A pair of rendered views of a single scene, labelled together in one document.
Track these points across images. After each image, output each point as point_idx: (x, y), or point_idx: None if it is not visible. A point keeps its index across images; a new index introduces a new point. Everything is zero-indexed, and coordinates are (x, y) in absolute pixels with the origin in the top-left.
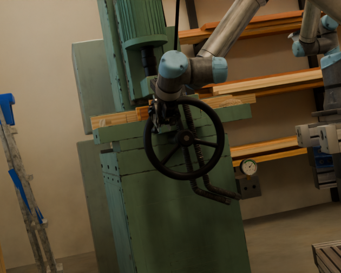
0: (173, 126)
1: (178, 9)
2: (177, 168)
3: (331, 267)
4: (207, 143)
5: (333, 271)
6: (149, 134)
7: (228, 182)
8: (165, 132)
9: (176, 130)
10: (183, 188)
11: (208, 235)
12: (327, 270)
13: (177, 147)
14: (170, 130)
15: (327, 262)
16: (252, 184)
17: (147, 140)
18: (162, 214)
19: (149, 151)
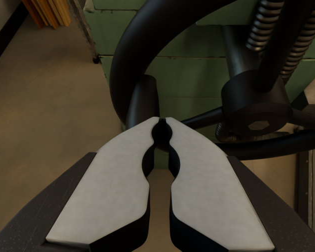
0: (245, 11)
1: None
2: (213, 62)
3: None
4: (310, 127)
5: None
6: (129, 89)
7: (287, 93)
8: (210, 25)
9: (248, 25)
10: (209, 89)
11: None
12: None
13: (215, 122)
14: (228, 24)
15: None
16: None
17: (120, 103)
18: (165, 108)
19: (125, 123)
